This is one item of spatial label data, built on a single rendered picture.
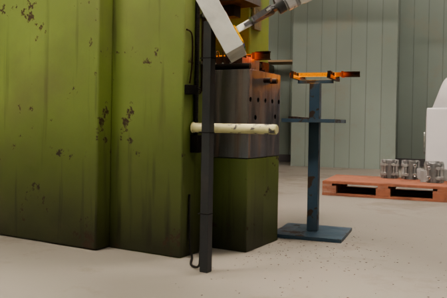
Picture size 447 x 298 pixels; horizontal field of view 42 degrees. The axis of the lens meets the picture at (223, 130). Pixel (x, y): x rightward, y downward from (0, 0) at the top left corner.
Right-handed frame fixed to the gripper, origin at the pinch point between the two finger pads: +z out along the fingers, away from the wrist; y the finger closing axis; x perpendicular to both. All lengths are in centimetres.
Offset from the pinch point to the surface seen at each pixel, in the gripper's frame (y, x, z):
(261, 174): 43, -64, 28
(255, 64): 49, -12, 2
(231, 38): -27.1, -6.6, 8.0
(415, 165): 303, -146, -89
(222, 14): -27.1, 3.8, 6.4
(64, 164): 31, -10, 113
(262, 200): 45, -77, 35
